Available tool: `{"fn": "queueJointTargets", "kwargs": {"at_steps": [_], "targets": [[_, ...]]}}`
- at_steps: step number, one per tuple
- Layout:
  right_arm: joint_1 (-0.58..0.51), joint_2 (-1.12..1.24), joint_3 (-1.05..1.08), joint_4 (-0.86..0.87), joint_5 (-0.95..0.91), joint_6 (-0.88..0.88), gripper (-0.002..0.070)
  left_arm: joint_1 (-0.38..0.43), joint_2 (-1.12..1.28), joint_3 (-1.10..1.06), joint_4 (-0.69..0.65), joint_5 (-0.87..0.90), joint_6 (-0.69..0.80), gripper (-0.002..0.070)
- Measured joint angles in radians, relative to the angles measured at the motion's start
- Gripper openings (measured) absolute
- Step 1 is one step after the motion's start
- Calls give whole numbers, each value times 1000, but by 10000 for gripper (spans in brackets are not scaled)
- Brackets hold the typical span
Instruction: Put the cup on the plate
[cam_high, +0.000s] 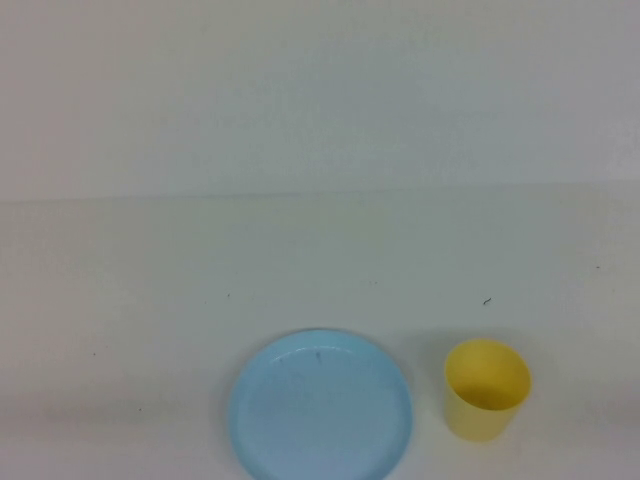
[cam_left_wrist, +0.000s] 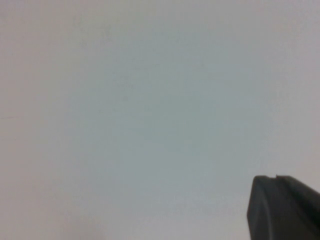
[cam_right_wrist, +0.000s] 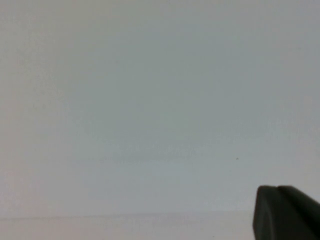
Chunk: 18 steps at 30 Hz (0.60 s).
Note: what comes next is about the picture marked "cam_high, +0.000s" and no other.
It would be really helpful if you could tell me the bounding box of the light blue round plate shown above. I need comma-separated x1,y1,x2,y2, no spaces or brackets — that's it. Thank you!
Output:
228,327,415,480

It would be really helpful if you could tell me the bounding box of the yellow plastic cup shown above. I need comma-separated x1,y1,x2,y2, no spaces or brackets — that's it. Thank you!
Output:
443,338,533,444

